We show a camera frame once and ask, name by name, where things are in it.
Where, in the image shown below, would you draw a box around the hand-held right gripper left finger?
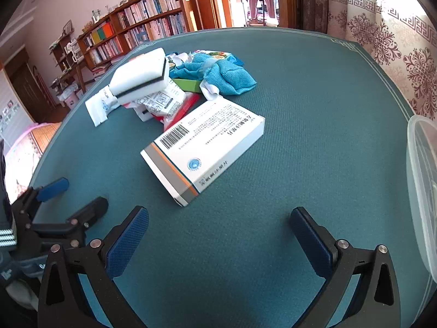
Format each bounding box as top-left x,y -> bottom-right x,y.
37,206 -> 150,328

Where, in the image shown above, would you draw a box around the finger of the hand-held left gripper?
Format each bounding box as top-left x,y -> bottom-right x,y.
25,196 -> 109,248
12,177 -> 70,221

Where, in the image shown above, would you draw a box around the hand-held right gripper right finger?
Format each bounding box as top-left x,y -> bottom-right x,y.
290,207 -> 401,328

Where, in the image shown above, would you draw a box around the white cotton swab bag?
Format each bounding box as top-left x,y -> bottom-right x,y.
85,87 -> 121,128

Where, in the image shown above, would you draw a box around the white medicine box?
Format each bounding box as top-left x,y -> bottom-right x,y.
140,96 -> 266,207

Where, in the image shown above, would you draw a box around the white printed packet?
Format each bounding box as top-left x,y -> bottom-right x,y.
131,79 -> 188,132

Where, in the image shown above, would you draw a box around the clear plastic bowl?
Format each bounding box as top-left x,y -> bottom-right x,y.
406,114 -> 437,278

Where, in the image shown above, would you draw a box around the white sponge with black layer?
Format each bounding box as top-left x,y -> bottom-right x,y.
117,75 -> 172,106
108,48 -> 170,97

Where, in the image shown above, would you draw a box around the red packet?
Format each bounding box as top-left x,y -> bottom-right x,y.
152,92 -> 202,124

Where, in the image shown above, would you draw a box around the green blue-dotted sponge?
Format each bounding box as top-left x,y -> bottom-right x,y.
171,78 -> 204,93

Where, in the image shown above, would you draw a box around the blue snack packet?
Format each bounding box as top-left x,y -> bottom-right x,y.
193,51 -> 245,65
166,53 -> 188,71

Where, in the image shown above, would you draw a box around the blue towel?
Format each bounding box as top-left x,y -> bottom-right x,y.
169,53 -> 257,102

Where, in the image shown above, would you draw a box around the patterned bed blanket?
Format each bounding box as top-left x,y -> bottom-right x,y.
3,121 -> 64,203

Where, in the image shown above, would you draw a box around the white storage bins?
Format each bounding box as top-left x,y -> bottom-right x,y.
56,78 -> 84,109

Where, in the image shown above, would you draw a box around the dark wooden cabinet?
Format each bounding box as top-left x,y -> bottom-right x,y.
2,46 -> 52,124

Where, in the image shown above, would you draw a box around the dark wooden side shelf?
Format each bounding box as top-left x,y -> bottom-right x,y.
49,34 -> 90,90

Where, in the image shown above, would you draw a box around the wooden bookshelf with books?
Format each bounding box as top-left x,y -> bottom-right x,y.
77,0 -> 202,76

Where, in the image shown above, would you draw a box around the white patterned curtain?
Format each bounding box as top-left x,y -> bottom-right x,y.
327,0 -> 437,122

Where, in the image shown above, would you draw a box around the grey curtain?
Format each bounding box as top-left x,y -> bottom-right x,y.
300,0 -> 329,35

